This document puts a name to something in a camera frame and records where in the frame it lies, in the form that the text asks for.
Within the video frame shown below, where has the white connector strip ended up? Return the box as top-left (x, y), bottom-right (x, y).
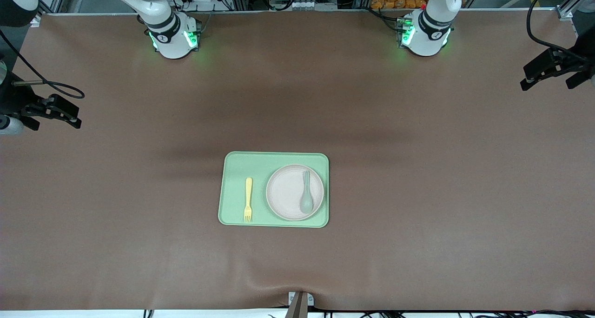
top-left (270, 0), bottom-right (335, 10)

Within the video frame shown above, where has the brown table cover mat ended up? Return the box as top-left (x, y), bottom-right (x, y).
top-left (0, 9), bottom-right (595, 311)

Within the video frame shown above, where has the green rectangular tray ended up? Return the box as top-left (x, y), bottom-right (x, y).
top-left (218, 151), bottom-right (330, 228)

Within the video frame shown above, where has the round white plate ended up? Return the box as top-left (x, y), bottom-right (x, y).
top-left (266, 164), bottom-right (325, 221)

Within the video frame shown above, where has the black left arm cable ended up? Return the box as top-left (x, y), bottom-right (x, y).
top-left (526, 0), bottom-right (577, 53)

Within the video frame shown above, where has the yellow plastic fork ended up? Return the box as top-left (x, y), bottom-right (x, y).
top-left (244, 177), bottom-right (254, 223)

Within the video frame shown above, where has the green plastic spoon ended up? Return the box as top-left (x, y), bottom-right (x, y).
top-left (299, 170), bottom-right (314, 214)

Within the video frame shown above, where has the metal table edge bracket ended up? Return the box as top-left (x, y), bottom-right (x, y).
top-left (288, 291), bottom-right (315, 318)

